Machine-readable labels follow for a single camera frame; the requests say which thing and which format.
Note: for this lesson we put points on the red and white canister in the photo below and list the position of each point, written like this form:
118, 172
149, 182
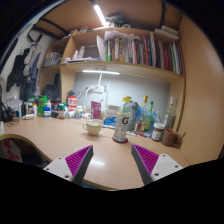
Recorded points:
72, 102

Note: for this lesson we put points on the clear glass bottle gold cap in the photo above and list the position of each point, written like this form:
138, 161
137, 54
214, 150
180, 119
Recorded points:
142, 113

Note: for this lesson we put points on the white ceiling light tube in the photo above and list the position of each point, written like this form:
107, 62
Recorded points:
100, 15

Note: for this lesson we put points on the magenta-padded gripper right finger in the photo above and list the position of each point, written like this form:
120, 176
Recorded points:
160, 166

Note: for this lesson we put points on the small blue and white bottle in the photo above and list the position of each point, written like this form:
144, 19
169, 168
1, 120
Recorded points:
47, 110

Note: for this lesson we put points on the white wall power strip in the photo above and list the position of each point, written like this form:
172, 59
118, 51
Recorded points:
96, 89

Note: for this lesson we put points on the slim green glass bottle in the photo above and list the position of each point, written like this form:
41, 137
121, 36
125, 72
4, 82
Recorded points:
149, 116

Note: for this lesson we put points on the clear yellow-capped drink bottle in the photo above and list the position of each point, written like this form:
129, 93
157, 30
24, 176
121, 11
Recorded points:
121, 126

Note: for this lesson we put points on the brown clay mug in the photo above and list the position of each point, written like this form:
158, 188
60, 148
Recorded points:
170, 138

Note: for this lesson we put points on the magenta paper pack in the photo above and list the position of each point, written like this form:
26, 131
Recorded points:
96, 110

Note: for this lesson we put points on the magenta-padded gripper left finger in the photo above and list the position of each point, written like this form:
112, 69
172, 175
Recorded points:
61, 166

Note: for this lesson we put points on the brown jar with white lid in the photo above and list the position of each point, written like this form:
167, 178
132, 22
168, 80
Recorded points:
158, 132

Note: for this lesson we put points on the cream ceramic cup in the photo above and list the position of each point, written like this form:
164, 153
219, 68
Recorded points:
92, 128

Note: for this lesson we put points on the clear glass bottle white cap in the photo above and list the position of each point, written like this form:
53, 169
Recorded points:
170, 115

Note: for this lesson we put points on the green plastic container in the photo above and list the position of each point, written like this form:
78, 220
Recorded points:
42, 106

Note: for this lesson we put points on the white under-shelf light bar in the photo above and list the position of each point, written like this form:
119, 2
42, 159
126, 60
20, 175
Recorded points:
100, 72

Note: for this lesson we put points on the dark hanging clothes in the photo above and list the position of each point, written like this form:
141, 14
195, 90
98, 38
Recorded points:
16, 73

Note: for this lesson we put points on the blue and white carton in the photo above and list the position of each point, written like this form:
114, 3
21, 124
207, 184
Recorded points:
110, 116

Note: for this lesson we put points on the small white jar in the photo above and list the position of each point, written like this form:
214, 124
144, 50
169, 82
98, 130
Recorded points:
79, 113

